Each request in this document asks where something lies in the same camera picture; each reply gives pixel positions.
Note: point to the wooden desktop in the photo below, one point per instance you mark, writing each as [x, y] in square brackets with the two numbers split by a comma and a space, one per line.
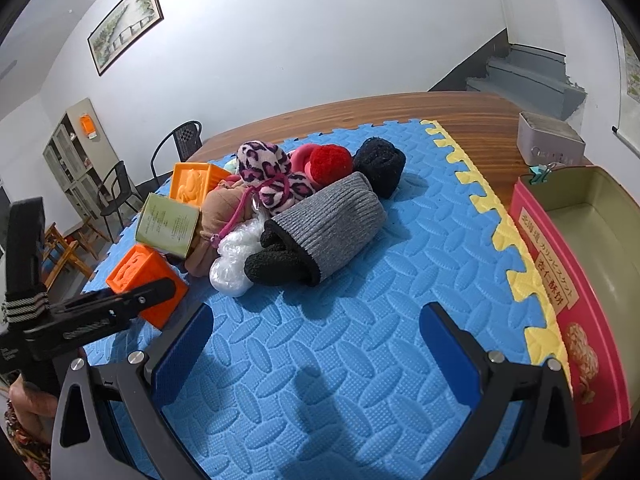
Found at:
[475, 120]

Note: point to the wooden chair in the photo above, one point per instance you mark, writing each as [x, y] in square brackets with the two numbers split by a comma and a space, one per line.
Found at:
[62, 252]

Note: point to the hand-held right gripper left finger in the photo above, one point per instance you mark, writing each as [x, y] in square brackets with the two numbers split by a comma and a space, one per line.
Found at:
[182, 345]

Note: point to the framed landscape painting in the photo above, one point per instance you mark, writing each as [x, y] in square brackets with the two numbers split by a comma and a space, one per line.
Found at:
[125, 25]

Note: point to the grey staircase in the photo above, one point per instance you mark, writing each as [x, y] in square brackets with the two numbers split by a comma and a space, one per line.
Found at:
[525, 80]

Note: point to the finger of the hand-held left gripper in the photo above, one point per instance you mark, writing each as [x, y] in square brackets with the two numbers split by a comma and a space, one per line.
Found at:
[125, 302]

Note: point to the blue foam mat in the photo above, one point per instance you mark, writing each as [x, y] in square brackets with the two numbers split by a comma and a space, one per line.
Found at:
[350, 335]

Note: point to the orange wall dispenser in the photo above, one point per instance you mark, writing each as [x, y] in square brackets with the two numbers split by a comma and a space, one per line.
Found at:
[88, 126]

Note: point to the orange embossed cube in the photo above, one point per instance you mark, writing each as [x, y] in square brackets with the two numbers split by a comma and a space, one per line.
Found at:
[140, 265]
[195, 182]

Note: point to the grey and black knit sock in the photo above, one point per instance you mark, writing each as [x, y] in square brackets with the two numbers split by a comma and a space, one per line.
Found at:
[330, 220]

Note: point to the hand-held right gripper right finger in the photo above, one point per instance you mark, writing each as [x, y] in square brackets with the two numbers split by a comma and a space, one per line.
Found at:
[450, 350]

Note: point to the hanging wall scroll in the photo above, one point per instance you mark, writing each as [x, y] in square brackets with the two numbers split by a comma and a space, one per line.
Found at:
[632, 75]

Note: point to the cream paper box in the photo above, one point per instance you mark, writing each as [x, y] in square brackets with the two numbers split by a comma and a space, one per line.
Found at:
[165, 222]

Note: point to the teal binder clip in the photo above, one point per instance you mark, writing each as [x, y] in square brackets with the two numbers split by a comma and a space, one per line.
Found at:
[540, 174]

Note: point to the red pompom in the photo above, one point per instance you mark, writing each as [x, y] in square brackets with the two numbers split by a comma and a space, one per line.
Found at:
[327, 162]

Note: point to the pink leopard plush earmuffs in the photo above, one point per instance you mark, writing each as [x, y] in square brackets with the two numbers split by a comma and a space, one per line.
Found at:
[260, 157]

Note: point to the grey glass-door cabinet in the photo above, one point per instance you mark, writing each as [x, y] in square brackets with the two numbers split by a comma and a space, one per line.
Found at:
[70, 160]

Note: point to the pale yarn ball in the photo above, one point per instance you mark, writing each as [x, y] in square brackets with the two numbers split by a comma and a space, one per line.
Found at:
[231, 166]

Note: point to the beige knit hat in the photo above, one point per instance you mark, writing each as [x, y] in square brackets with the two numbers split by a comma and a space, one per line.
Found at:
[215, 215]

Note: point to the black rolled sock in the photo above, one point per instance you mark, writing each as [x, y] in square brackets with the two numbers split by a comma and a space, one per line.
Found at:
[380, 165]

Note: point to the white plastic bag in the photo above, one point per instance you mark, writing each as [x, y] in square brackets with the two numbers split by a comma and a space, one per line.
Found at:
[235, 260]

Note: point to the yellow foam mat strip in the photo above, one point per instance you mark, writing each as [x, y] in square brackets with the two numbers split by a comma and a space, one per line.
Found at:
[510, 240]

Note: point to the grey tin box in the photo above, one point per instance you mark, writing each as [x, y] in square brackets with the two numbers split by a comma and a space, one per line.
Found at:
[550, 145]

